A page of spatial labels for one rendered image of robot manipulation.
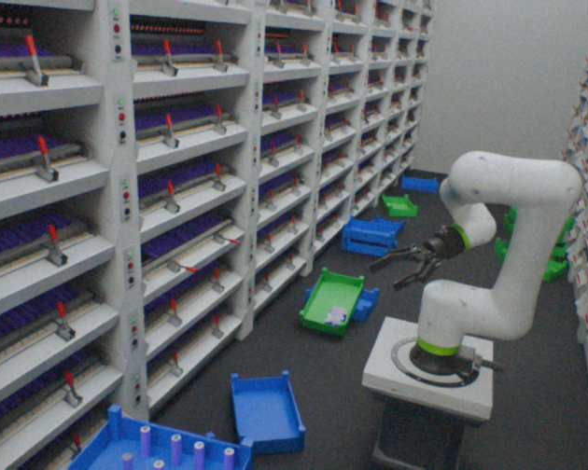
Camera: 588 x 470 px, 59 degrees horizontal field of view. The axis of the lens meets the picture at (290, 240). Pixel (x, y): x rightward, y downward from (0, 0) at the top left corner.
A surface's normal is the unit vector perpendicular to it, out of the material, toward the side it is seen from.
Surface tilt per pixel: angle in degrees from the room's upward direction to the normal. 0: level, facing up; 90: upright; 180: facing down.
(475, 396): 0
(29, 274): 21
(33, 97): 111
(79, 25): 90
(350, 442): 0
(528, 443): 0
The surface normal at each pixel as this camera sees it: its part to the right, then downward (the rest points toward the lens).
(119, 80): 0.92, 0.20
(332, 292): -0.09, -0.75
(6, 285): 0.38, -0.80
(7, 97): 0.83, 0.51
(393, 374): 0.07, -0.93
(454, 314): -0.24, 0.31
